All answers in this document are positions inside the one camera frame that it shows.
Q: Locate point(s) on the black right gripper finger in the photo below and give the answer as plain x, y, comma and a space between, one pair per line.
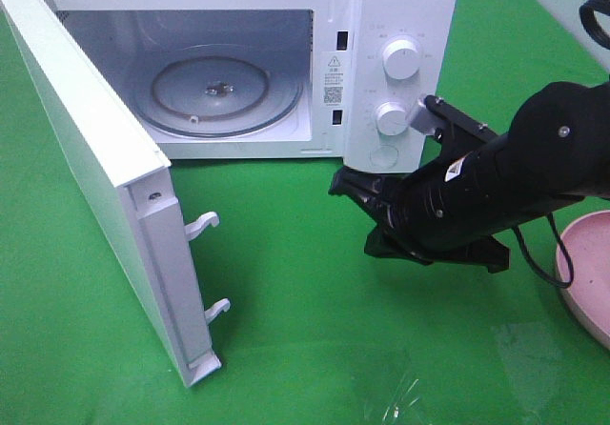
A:
486, 252
375, 194

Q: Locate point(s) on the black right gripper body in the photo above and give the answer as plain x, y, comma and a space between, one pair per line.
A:
455, 205

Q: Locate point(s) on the round door release button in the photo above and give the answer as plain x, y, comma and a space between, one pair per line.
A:
384, 156

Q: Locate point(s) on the pink round plate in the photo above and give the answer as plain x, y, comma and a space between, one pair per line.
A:
587, 241

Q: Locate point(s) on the white microwave door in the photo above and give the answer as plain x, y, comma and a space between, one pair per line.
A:
126, 180

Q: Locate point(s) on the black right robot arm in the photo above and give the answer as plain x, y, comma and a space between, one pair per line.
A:
555, 153

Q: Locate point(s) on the lower white timer knob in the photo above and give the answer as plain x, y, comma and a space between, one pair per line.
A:
391, 119

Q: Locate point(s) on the clear tape right patch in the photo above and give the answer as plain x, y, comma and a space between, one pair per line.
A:
531, 359

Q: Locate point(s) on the clear tape patch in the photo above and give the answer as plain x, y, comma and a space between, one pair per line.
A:
531, 359
387, 389

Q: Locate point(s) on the upper white power knob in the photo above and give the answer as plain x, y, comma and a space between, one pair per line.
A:
401, 57

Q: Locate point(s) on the white microwave oven body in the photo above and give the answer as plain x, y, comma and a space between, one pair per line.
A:
344, 39

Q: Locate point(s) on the clear tape front patch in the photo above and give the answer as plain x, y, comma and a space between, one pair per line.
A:
387, 389

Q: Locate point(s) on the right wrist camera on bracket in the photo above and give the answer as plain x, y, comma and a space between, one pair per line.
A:
453, 129

